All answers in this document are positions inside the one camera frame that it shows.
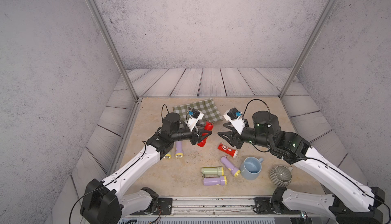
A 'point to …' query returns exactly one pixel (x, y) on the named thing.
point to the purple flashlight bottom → (221, 180)
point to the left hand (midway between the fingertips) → (210, 131)
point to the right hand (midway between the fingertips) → (223, 129)
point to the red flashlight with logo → (231, 152)
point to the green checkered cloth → (207, 106)
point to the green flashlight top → (168, 156)
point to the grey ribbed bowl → (281, 175)
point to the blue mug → (250, 167)
